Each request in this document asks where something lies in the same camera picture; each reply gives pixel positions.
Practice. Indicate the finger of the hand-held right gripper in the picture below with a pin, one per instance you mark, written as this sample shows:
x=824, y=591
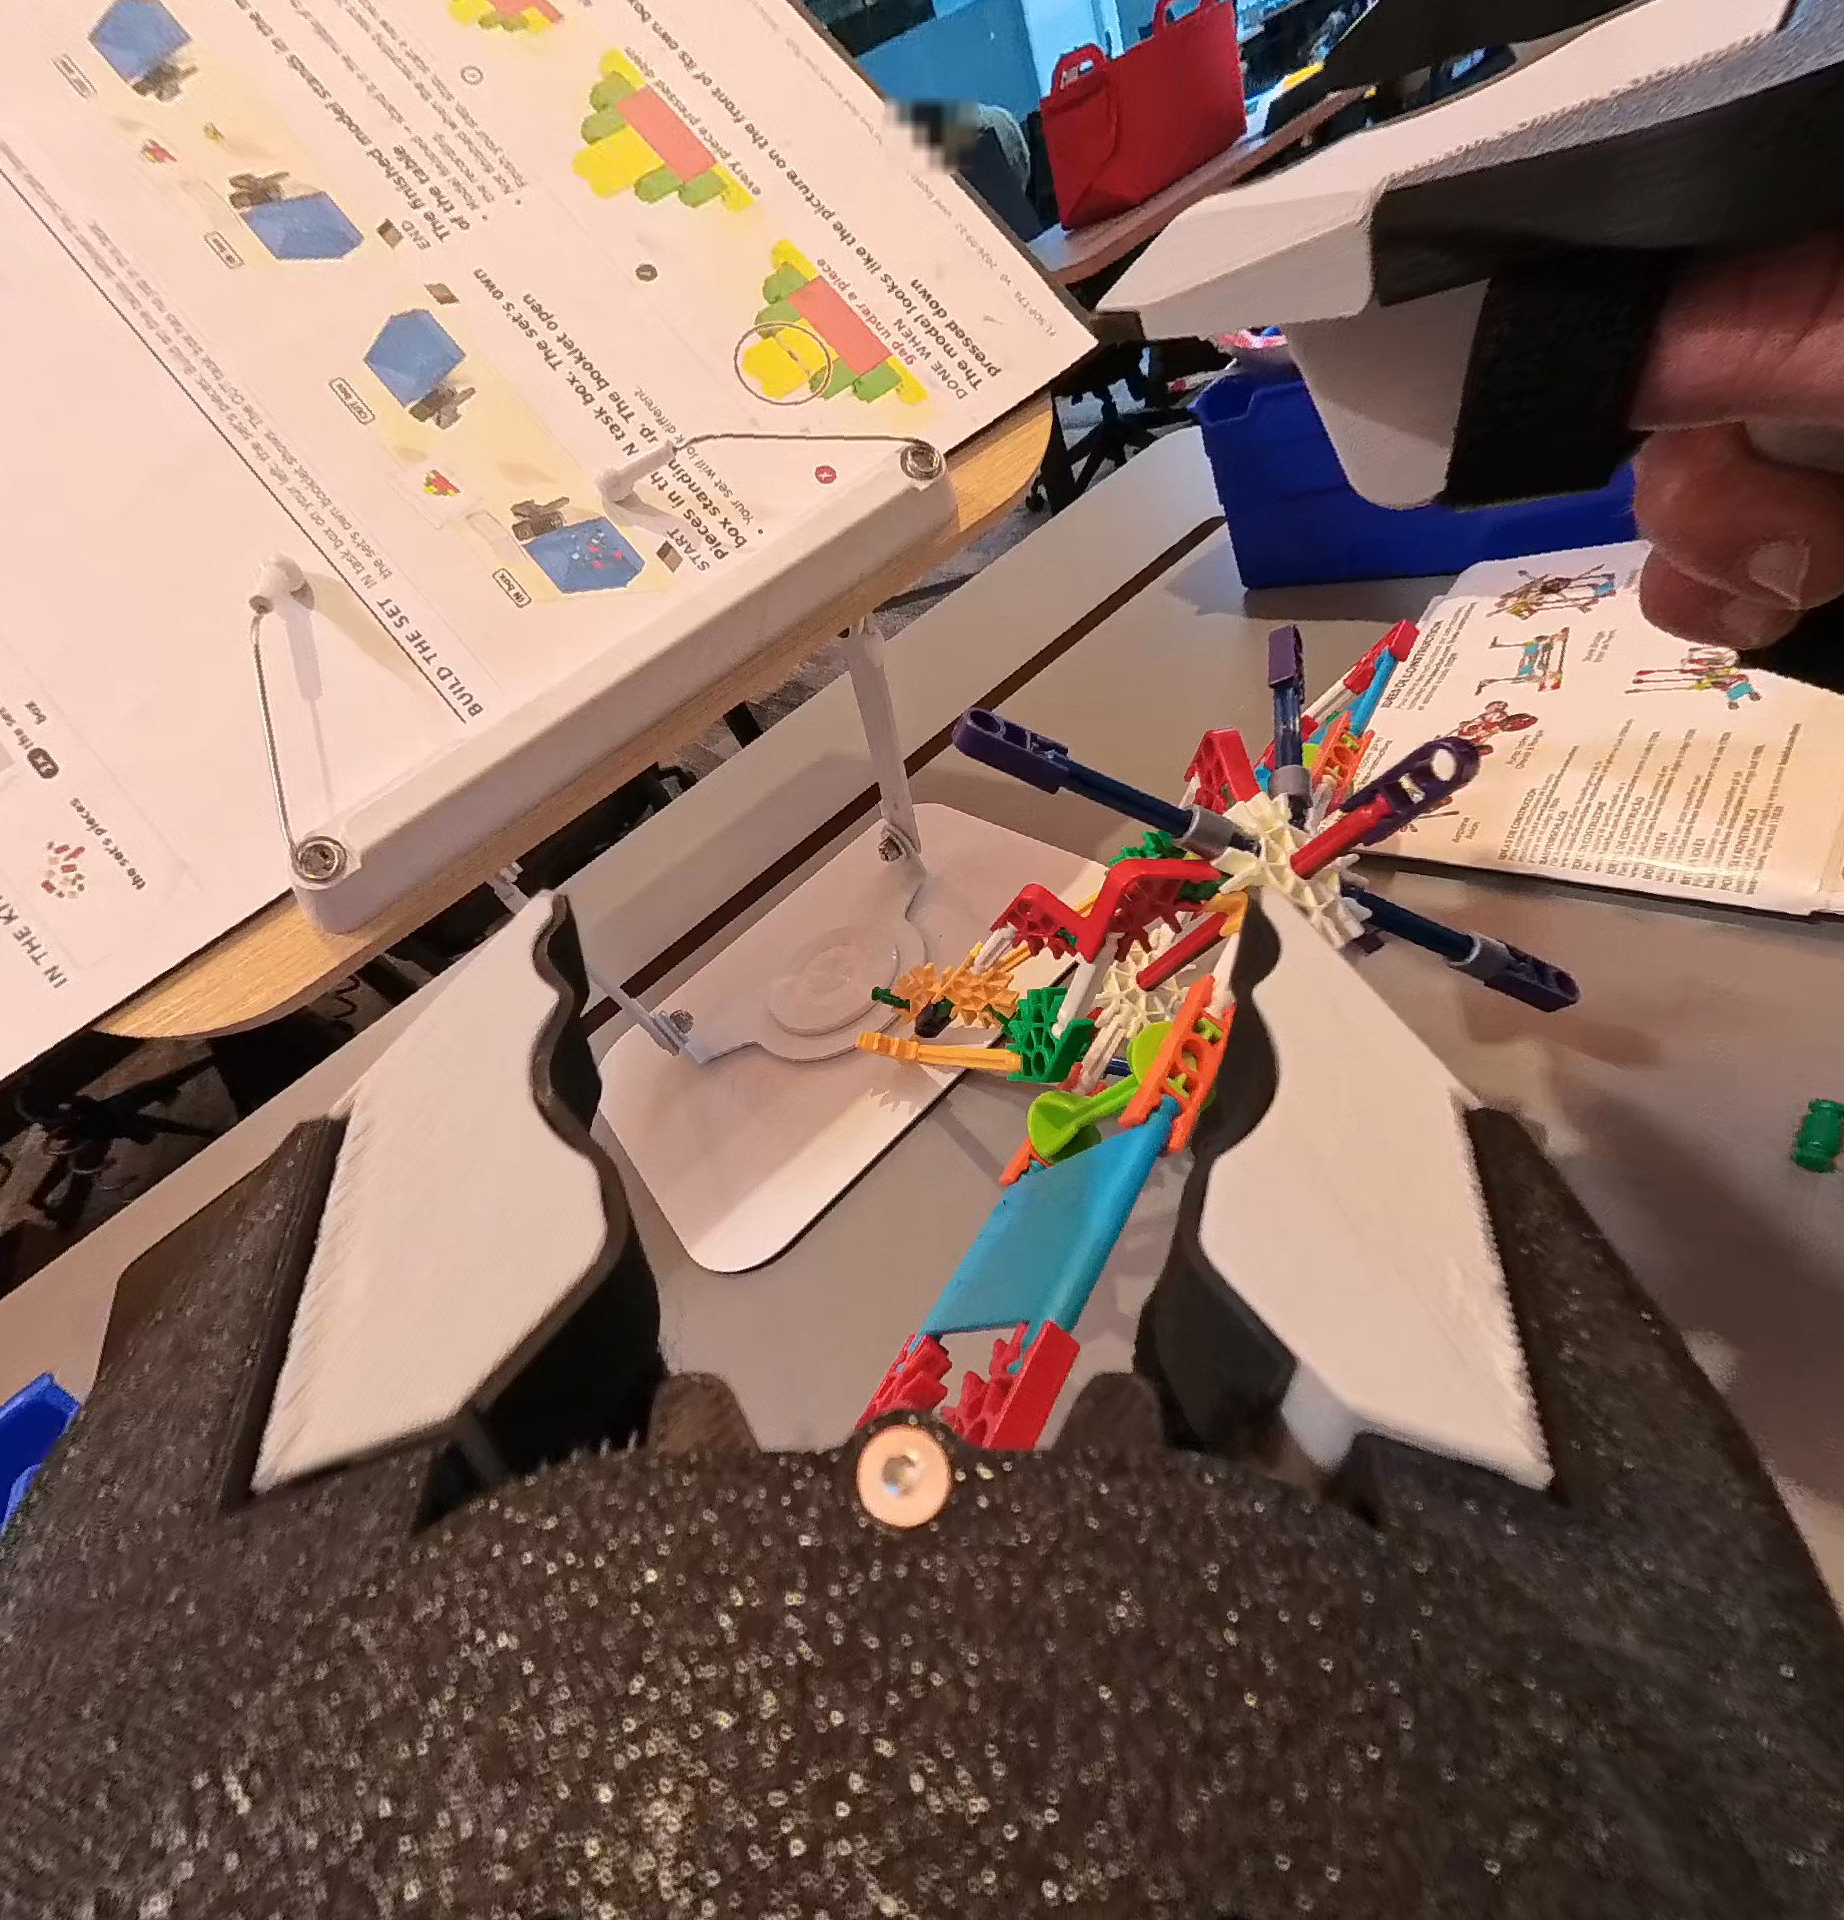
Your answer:
x=1266, y=262

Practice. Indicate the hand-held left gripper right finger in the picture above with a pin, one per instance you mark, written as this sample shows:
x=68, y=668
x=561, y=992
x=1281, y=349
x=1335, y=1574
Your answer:
x=1356, y=1201

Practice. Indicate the printed instruction sheet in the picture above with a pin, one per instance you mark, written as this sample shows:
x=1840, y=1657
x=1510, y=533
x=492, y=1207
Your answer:
x=263, y=375

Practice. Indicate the person's right hand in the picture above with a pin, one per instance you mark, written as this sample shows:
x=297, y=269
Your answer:
x=1777, y=361

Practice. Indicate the brown background table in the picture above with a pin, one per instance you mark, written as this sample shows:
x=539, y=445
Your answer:
x=1132, y=249

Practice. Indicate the illustrated instruction booklet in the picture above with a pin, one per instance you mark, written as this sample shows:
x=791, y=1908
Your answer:
x=1613, y=794

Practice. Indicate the colourful rod and connector model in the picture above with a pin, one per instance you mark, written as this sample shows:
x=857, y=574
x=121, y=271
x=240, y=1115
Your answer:
x=1073, y=1215

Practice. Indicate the small green connector piece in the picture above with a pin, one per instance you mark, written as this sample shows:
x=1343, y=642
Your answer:
x=1819, y=1136

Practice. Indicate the red tote bag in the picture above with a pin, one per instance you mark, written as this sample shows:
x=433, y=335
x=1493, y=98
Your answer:
x=1192, y=104
x=1080, y=150

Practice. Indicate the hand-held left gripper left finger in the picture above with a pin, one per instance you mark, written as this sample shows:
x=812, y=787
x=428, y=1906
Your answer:
x=442, y=1201

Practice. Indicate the white document stand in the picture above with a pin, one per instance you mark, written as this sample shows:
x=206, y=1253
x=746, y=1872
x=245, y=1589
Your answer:
x=772, y=1155

